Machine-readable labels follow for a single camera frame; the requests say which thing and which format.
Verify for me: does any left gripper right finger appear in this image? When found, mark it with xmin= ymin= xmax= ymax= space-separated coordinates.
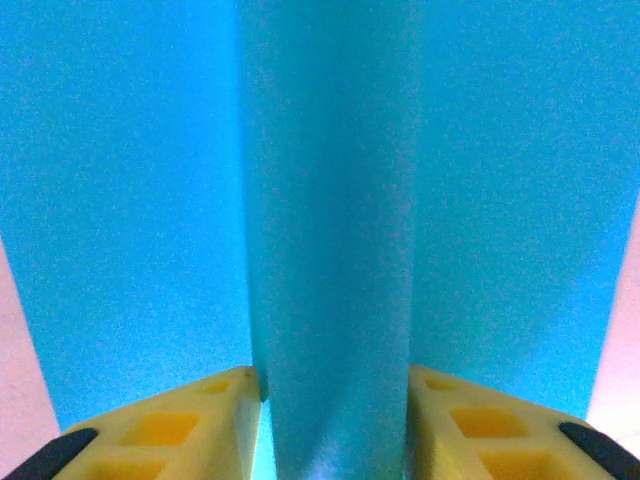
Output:
xmin=405 ymin=364 xmax=640 ymax=480

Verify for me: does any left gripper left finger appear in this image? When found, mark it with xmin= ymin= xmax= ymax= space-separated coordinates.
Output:
xmin=0 ymin=365 xmax=267 ymax=480

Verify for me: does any blue square paper sheet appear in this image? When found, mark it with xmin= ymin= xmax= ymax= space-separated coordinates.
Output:
xmin=0 ymin=0 xmax=640 ymax=480

